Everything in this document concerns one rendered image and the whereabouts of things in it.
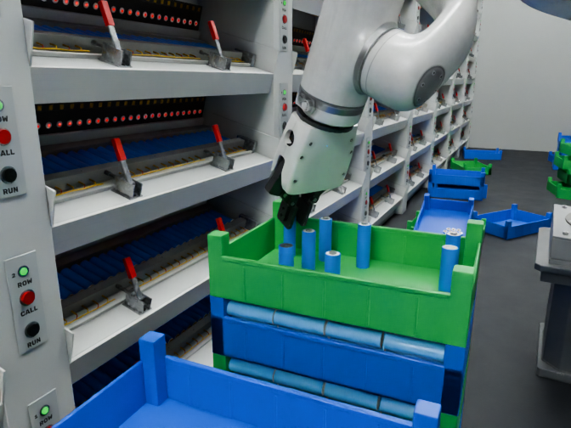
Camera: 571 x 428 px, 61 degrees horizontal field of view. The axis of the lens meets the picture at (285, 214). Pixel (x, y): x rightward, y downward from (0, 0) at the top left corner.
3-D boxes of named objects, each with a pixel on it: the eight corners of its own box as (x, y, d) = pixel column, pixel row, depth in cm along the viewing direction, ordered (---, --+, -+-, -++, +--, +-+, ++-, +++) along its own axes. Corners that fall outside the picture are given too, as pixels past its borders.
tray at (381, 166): (402, 166, 241) (412, 141, 236) (366, 191, 189) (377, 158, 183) (364, 153, 248) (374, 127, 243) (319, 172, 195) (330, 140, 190)
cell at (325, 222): (332, 258, 71) (334, 216, 70) (328, 262, 70) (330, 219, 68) (320, 256, 72) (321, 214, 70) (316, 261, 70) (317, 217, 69)
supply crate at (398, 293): (477, 276, 66) (484, 220, 64) (466, 349, 48) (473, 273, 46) (278, 246, 78) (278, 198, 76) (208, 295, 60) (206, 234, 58)
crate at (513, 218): (511, 219, 239) (514, 203, 236) (551, 229, 221) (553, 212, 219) (469, 228, 225) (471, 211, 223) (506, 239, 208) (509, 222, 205)
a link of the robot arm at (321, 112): (324, 109, 54) (316, 133, 56) (379, 107, 59) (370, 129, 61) (284, 77, 59) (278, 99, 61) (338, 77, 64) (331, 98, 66)
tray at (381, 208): (399, 205, 246) (409, 179, 241) (364, 238, 194) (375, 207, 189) (364, 189, 253) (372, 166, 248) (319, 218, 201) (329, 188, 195)
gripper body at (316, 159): (313, 125, 55) (288, 203, 62) (375, 121, 61) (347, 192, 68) (279, 95, 60) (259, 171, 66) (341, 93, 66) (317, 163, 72)
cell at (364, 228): (370, 265, 69) (372, 221, 67) (367, 269, 67) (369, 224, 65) (358, 263, 69) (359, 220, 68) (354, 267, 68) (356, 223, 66)
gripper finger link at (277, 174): (260, 181, 61) (276, 203, 66) (308, 143, 62) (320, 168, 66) (256, 176, 62) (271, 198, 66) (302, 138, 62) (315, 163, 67)
